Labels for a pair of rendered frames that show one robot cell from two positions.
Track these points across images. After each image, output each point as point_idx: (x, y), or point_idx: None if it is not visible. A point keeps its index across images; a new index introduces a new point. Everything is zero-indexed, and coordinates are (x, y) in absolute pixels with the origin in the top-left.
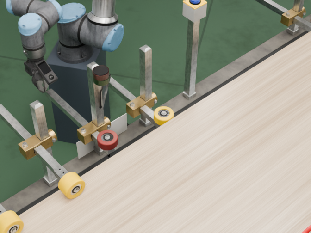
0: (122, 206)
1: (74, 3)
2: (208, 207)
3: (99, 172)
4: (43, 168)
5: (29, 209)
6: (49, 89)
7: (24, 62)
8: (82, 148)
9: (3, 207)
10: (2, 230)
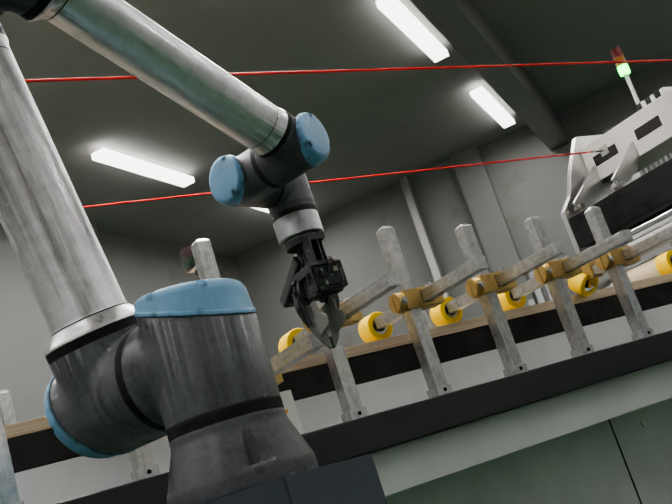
0: None
1: (162, 288)
2: None
3: None
4: (355, 384)
5: (357, 345)
6: (311, 332)
7: (338, 259)
8: (287, 412)
9: (379, 315)
10: None
